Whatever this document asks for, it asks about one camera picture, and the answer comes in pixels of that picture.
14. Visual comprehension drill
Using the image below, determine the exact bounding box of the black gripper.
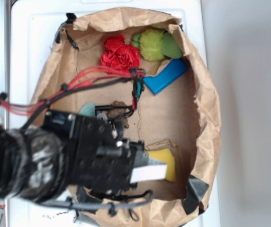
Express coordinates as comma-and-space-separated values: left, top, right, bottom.
42, 110, 167, 195

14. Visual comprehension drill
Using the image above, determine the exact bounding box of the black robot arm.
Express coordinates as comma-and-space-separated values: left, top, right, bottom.
0, 110, 167, 202

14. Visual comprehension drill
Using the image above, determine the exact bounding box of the light blue cloth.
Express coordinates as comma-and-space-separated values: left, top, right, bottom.
79, 102, 96, 117

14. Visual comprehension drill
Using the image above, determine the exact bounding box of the yellow sponge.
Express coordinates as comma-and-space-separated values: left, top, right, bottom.
147, 148, 176, 182

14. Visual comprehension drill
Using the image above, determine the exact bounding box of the brown rock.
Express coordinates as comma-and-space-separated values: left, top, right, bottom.
107, 101, 129, 129

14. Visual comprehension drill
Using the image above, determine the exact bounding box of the brown paper bag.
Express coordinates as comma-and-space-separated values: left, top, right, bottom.
32, 7, 222, 227

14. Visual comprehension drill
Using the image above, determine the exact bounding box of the blue rectangular block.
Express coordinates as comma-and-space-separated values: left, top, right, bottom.
144, 59, 188, 95

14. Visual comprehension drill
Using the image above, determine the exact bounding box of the red crumpled paper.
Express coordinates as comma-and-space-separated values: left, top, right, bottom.
100, 35, 140, 72

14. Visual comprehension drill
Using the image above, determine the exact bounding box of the green plush toy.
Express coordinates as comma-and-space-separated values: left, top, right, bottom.
131, 28, 183, 61

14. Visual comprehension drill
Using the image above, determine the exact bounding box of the red and black cable bundle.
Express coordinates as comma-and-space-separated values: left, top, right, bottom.
0, 66, 148, 119

